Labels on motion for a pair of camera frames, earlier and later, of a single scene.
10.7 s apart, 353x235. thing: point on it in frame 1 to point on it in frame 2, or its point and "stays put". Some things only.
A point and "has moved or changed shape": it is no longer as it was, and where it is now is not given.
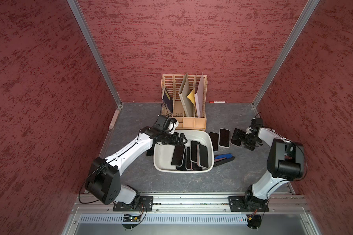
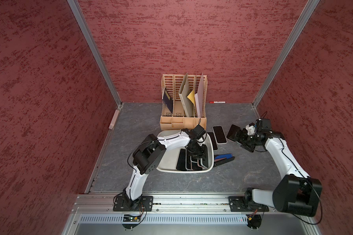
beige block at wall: x=113 y=119 stays put
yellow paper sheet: x=191 y=97 stays put
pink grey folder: x=200 y=98 stays put
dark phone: x=237 y=137 has moved or changed shape
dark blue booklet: x=168 y=100 stays put
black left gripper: x=174 y=142 to x=201 y=154
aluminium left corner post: x=75 y=7 stays put
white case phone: x=224 y=138 has moved or changed shape
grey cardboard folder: x=183 y=93 stays put
